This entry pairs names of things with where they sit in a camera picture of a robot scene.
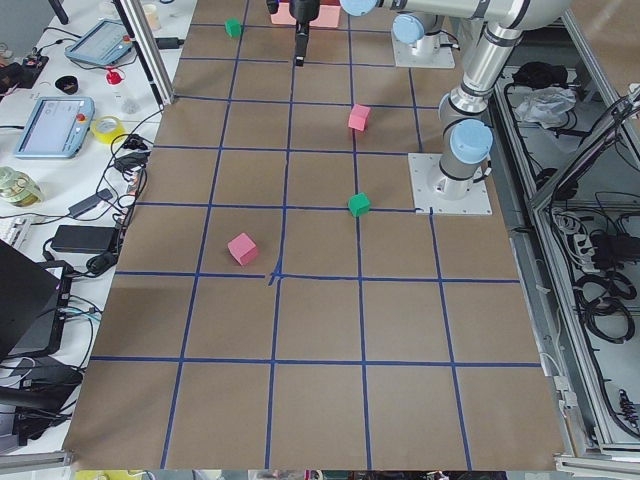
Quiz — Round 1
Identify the aluminium frame post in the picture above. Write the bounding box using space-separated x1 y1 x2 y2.
113 0 174 107

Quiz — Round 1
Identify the green glass jar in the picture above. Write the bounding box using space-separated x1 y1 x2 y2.
0 166 43 207

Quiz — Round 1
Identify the black computer case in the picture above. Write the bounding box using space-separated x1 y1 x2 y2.
1 242 72 360

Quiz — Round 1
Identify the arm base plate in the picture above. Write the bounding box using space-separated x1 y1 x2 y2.
408 153 492 216
391 31 455 69

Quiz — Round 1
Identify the pink plastic bin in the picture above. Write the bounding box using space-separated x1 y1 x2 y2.
267 0 341 28

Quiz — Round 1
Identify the teach pendant far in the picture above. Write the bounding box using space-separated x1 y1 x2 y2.
65 19 132 67

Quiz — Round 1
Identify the teach pendant near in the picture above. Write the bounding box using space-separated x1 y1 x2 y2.
14 97 95 159

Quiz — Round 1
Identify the pink cube near base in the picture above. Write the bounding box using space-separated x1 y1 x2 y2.
347 104 371 132

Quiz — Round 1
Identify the teach pendant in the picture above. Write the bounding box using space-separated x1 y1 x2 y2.
65 19 132 67
14 97 95 159

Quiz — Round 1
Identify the green cube near base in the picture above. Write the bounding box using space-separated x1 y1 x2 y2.
347 192 371 218

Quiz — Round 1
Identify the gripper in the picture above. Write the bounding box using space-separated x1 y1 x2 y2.
266 0 320 67

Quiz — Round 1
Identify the yellow tape roll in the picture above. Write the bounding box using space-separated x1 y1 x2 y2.
90 116 126 144

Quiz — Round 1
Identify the pink cube near edge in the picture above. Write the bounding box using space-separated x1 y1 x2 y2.
227 233 259 266

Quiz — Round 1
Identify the large black power brick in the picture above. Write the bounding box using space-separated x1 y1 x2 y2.
51 225 117 254

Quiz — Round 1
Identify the black power adapter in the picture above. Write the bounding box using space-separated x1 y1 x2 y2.
155 37 185 50

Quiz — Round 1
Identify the black bowl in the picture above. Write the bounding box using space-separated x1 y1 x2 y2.
54 75 79 95

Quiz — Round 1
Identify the green cube far corner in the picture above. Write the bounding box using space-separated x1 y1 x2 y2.
224 18 243 38

